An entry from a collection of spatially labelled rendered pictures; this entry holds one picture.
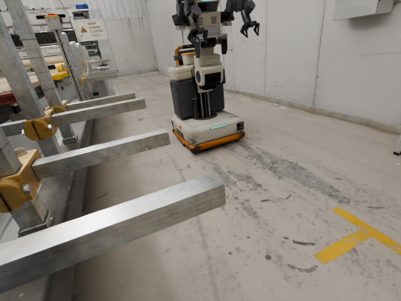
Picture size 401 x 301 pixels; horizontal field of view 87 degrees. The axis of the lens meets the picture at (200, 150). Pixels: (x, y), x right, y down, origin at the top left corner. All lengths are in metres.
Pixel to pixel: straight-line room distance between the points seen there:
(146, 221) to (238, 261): 1.00
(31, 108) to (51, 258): 0.47
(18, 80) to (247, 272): 1.10
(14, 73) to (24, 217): 0.33
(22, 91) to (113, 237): 0.49
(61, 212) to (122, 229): 0.31
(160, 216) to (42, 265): 0.11
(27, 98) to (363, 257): 1.42
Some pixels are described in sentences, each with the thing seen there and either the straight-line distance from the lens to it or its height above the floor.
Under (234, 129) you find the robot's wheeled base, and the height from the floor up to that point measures 0.17.
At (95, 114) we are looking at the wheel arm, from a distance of 0.70.
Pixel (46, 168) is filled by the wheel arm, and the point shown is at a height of 0.81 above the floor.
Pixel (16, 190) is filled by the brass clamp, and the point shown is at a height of 0.81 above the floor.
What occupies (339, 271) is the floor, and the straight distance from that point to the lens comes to 1.27.
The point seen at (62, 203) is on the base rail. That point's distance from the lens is 0.57.
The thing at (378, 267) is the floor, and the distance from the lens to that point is 1.35.
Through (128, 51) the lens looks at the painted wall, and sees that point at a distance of 11.08.
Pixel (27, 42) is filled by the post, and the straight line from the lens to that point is 0.91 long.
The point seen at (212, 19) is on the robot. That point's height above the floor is 1.16.
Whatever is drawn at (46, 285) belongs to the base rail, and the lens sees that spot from 0.41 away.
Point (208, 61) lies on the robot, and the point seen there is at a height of 0.84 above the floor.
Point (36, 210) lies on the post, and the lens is 0.48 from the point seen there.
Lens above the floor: 0.97
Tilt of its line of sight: 26 degrees down
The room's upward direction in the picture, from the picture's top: 7 degrees counter-clockwise
